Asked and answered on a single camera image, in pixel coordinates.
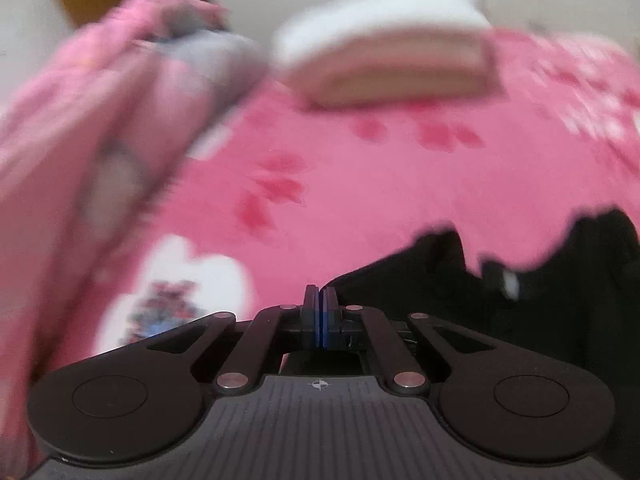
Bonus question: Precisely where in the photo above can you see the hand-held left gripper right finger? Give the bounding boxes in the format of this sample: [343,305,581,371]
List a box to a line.
[320,286,503,397]

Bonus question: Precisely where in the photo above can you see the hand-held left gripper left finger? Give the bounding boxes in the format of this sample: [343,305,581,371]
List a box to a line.
[132,285,321,397]

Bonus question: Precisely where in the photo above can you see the black garment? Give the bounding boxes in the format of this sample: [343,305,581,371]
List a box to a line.
[327,209,640,411]

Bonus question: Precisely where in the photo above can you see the folded white and pink clothes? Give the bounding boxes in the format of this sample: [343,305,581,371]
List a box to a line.
[272,0,506,108]

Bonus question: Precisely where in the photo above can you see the pink floral fleece blanket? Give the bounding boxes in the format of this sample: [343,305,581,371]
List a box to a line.
[95,30,640,361]

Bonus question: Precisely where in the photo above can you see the pink floral quilt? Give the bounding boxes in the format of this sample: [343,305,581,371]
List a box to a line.
[0,0,271,466]

